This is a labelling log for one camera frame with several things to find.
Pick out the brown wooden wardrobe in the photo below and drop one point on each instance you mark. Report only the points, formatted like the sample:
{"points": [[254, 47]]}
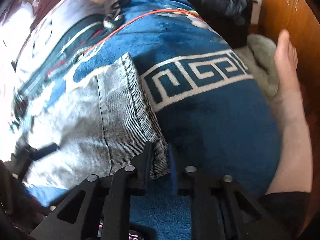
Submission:
{"points": [[301, 19]]}

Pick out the light blue flower pillow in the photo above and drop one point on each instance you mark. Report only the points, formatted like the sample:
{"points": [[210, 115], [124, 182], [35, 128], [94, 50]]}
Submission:
{"points": [[36, 57]]}

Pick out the black fluffy garment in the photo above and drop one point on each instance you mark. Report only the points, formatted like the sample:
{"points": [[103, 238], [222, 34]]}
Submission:
{"points": [[229, 18]]}

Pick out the grey green towel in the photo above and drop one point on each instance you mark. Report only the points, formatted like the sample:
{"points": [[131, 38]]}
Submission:
{"points": [[258, 57]]}

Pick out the grey denim pants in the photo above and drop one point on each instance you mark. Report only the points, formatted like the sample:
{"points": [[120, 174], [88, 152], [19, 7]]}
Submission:
{"points": [[99, 123]]}

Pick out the blue deer pattern blanket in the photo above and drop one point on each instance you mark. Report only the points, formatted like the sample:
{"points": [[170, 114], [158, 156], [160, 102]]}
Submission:
{"points": [[207, 104]]}

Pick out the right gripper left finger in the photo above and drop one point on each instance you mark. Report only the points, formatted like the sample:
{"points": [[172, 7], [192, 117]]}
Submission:
{"points": [[99, 207]]}

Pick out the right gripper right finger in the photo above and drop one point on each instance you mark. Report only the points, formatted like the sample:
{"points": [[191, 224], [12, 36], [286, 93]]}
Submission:
{"points": [[220, 207]]}

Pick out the bare foot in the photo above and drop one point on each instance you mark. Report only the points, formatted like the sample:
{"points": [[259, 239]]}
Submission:
{"points": [[295, 168]]}

